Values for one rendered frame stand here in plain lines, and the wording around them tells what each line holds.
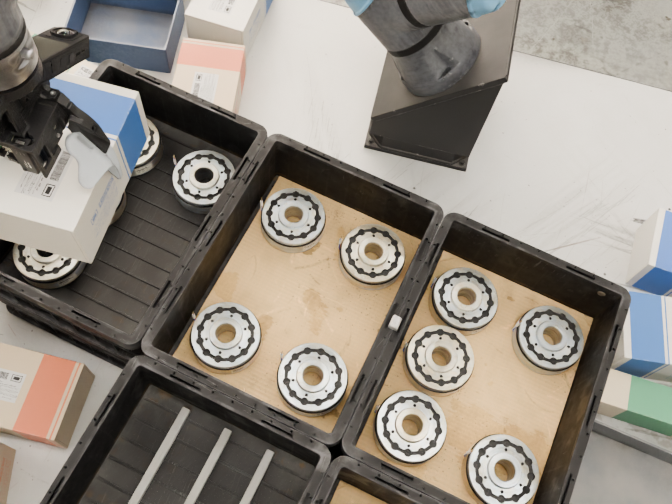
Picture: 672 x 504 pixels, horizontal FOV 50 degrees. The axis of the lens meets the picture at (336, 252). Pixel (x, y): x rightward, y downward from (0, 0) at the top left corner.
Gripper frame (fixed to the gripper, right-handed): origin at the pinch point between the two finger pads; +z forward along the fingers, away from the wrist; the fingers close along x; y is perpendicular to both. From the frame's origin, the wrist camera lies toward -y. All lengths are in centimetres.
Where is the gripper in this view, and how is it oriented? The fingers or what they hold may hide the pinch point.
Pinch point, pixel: (65, 157)
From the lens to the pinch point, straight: 93.1
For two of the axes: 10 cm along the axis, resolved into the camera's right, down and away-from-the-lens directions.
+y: -2.5, 8.8, -4.1
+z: -0.8, 4.1, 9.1
